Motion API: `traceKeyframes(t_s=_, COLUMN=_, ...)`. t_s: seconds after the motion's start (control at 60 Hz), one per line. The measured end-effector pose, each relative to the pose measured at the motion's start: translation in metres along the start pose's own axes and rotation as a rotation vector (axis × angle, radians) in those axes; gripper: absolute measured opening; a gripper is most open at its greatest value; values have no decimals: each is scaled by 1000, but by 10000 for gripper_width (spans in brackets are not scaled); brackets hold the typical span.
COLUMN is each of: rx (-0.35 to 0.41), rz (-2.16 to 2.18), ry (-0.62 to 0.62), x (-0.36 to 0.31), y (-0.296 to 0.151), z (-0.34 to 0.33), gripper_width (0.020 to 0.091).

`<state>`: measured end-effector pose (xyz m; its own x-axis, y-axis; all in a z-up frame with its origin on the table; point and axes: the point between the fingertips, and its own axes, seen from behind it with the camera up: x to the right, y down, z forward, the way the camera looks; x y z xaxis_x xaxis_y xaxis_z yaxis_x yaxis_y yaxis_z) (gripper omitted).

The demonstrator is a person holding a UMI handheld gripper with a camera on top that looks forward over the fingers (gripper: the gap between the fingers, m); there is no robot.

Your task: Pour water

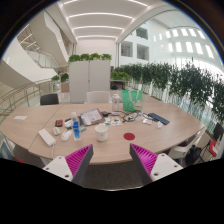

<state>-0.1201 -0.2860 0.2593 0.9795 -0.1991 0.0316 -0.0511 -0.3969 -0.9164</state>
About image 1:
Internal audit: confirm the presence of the open brochure book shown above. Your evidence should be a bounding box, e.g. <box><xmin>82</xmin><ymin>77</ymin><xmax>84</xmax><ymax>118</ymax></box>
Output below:
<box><xmin>79</xmin><ymin>107</ymin><xmax>106</xmax><ymax>127</ymax></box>

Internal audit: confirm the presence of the green tote bag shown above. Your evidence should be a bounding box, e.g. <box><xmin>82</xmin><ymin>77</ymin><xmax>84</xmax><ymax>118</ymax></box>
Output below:
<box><xmin>121</xmin><ymin>89</ymin><xmax>144</xmax><ymax>113</ymax></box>

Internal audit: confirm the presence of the colourful sticker sheet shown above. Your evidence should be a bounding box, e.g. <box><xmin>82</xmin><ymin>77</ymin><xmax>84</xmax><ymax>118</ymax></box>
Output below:
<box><xmin>104</xmin><ymin>116</ymin><xmax>123</xmax><ymax>127</ymax></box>

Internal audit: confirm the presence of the clear blue-labelled water bottle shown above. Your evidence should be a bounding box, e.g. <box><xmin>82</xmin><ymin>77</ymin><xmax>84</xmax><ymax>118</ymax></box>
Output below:
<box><xmin>70</xmin><ymin>111</ymin><xmax>83</xmax><ymax>142</ymax></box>

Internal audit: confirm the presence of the row of green hedge plants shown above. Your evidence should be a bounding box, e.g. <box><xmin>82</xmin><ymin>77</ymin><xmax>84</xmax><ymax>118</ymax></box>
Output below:
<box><xmin>110</xmin><ymin>59</ymin><xmax>224</xmax><ymax>123</ymax></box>

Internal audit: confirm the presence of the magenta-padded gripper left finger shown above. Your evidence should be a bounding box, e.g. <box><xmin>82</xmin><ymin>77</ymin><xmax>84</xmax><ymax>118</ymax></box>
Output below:
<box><xmin>42</xmin><ymin>143</ymin><xmax>94</xmax><ymax>186</ymax></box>

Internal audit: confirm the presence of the white computer mouse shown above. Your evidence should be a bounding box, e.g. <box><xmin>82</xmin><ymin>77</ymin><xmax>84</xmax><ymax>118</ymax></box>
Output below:
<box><xmin>60</xmin><ymin>129</ymin><xmax>73</xmax><ymax>142</ymax></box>

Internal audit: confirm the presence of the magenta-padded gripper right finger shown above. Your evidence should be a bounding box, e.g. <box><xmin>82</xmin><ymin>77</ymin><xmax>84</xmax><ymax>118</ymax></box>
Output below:
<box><xmin>129</xmin><ymin>143</ymin><xmax>184</xmax><ymax>186</ymax></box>

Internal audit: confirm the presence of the clear plastic jar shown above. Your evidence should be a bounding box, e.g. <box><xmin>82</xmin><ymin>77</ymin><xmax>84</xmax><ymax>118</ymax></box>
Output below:
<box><xmin>111</xmin><ymin>92</ymin><xmax>121</xmax><ymax>113</ymax></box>

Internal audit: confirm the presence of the white cabinet with plants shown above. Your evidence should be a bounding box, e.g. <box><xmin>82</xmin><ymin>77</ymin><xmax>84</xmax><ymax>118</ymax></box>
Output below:
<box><xmin>67</xmin><ymin>52</ymin><xmax>113</xmax><ymax>104</ymax></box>

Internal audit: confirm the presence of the white ceramic mug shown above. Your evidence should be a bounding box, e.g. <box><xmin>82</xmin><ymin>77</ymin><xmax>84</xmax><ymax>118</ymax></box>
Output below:
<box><xmin>94</xmin><ymin>123</ymin><xmax>110</xmax><ymax>143</ymax></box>

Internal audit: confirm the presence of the white side chair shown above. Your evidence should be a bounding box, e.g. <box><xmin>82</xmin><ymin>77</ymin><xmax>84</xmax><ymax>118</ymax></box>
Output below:
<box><xmin>167</xmin><ymin>128</ymin><xmax>207</xmax><ymax>165</ymax></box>

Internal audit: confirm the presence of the dark blue keyboard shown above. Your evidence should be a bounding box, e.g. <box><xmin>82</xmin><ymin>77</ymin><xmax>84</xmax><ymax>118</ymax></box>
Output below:
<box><xmin>147</xmin><ymin>112</ymin><xmax>171</xmax><ymax>126</ymax></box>

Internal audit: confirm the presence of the black bag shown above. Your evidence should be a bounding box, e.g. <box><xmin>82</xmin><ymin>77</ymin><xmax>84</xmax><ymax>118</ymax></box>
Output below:
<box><xmin>185</xmin><ymin>144</ymin><xmax>203</xmax><ymax>167</ymax></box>

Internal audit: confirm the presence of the black office chair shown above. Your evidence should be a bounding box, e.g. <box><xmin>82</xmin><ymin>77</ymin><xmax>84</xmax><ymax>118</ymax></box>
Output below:
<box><xmin>39</xmin><ymin>93</ymin><xmax>60</xmax><ymax>106</ymax></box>

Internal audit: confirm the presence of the small planter with plants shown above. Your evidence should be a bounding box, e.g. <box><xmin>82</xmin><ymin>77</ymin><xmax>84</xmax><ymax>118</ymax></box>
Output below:
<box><xmin>50</xmin><ymin>72</ymin><xmax>70</xmax><ymax>94</ymax></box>

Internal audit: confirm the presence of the flat round red coaster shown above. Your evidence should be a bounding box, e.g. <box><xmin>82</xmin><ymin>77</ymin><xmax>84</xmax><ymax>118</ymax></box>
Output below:
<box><xmin>123</xmin><ymin>132</ymin><xmax>136</xmax><ymax>141</ymax></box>

